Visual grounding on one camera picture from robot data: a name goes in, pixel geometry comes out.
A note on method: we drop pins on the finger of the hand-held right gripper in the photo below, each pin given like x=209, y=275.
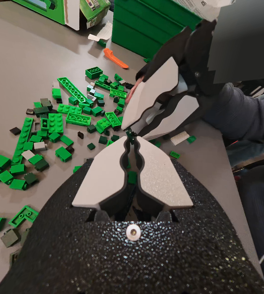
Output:
x=182, y=114
x=150, y=91

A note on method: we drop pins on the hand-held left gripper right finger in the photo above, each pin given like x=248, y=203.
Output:
x=164, y=181

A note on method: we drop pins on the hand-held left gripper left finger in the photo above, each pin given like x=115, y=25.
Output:
x=102, y=181

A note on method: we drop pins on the pile of green bricks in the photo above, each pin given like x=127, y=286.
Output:
x=54, y=119

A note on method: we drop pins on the person's right forearm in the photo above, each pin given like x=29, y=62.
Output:
x=237, y=114

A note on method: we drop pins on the grey desk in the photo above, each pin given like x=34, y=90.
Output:
x=31, y=46

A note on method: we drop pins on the person's right hand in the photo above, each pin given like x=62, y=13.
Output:
x=130, y=95

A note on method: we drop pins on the white studded plate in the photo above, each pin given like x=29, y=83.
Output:
x=179, y=138

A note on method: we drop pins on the white printed paper bags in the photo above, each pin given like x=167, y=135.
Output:
x=198, y=8

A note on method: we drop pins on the orange brick separator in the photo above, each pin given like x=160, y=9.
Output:
x=114, y=58

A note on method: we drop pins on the green plastic bin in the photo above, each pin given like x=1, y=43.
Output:
x=145, y=29

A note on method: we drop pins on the green brick with three holes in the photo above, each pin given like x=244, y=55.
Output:
x=94, y=72

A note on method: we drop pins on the white paper scrap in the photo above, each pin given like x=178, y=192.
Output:
x=102, y=34

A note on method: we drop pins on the long green plate with holes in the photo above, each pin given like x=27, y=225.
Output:
x=73, y=89

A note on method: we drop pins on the green corner plate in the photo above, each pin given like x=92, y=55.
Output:
x=19, y=218

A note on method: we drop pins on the person's dark trousers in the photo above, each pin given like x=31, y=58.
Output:
x=256, y=195

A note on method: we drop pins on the green cardboard toy box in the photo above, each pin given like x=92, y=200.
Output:
x=58, y=16

